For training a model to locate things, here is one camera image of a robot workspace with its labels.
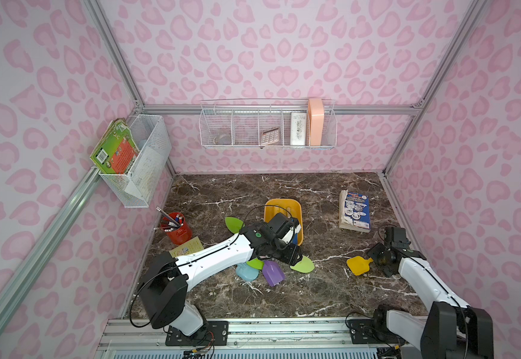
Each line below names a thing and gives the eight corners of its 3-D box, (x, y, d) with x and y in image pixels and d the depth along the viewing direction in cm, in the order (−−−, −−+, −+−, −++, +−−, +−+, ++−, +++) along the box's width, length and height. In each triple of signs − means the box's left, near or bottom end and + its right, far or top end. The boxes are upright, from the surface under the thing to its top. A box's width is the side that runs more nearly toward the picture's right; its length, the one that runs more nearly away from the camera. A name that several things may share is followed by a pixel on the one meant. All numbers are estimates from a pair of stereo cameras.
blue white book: (337, 228, 101) (339, 223, 98) (339, 194, 114) (340, 189, 111) (369, 233, 99) (372, 229, 96) (367, 198, 112) (369, 194, 109)
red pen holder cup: (167, 244, 96) (157, 231, 88) (173, 226, 102) (164, 212, 93) (189, 244, 96) (181, 231, 87) (194, 226, 102) (187, 211, 93)
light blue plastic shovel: (234, 274, 88) (233, 272, 86) (240, 262, 91) (240, 260, 89) (253, 284, 85) (253, 282, 84) (260, 272, 88) (259, 270, 87)
